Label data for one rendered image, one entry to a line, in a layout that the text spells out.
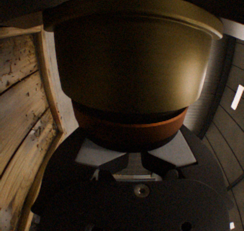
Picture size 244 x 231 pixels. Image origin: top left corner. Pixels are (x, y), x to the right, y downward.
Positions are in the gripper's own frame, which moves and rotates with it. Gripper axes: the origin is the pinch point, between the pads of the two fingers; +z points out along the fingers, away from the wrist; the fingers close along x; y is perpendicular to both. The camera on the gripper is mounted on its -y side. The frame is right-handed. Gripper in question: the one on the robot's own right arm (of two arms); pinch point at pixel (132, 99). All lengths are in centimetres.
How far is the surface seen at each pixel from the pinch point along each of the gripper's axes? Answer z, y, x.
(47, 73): 13.4, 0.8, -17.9
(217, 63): 656, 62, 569
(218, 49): 651, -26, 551
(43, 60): 13.2, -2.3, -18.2
